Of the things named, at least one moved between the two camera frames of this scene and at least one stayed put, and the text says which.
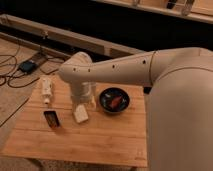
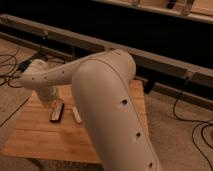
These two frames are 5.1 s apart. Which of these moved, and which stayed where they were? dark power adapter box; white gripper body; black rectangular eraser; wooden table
Moved: white gripper body; black rectangular eraser
Stayed: wooden table; dark power adapter box
